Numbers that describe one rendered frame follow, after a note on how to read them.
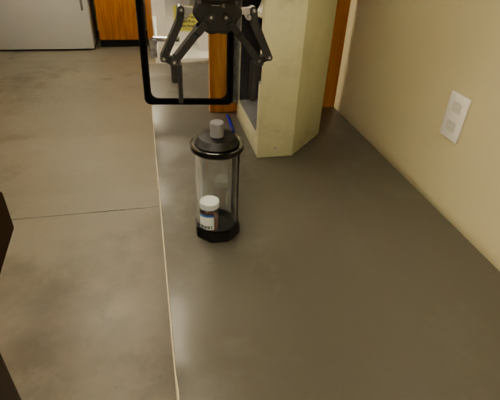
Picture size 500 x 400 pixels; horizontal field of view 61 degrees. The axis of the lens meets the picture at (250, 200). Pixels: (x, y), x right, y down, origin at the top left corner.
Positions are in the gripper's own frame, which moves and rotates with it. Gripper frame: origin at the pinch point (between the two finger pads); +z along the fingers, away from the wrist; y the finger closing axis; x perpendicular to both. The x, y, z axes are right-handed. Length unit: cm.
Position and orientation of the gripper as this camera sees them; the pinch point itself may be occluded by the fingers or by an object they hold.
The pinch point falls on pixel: (217, 94)
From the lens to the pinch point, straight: 83.7
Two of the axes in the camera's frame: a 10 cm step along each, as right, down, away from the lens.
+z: -0.5, 8.3, 5.6
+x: 2.0, 5.5, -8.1
